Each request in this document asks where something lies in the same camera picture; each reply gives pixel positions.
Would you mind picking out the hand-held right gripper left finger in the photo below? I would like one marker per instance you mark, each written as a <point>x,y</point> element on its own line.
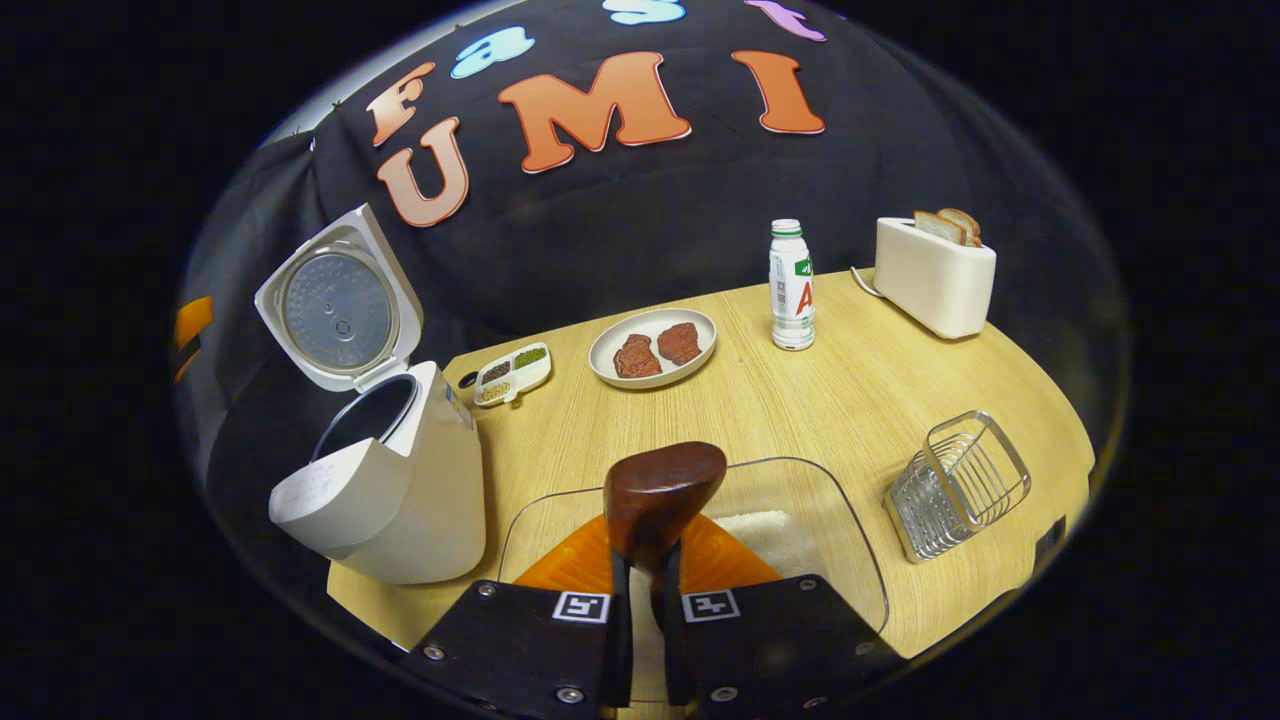
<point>520,640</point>

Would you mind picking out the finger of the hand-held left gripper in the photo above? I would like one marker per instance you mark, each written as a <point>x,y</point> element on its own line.
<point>192,320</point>

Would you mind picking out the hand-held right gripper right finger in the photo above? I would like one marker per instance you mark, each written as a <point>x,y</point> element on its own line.
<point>780,640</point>

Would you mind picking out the white rice cooker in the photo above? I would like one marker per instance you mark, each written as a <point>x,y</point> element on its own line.
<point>420,500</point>

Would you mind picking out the brown wooden spoon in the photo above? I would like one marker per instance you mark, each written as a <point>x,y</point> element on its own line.
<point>660,490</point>

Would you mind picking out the clear rice container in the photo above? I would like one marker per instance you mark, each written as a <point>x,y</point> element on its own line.
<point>560,520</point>

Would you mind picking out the white divided bean dish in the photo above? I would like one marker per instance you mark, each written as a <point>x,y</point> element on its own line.
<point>512,372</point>

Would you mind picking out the white round plate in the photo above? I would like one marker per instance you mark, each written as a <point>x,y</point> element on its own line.
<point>655,378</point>

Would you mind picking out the white drink bottle green cap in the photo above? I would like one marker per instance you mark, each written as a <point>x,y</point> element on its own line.
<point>790,290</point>

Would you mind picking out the white toaster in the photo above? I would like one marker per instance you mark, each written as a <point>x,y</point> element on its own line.
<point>935,285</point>

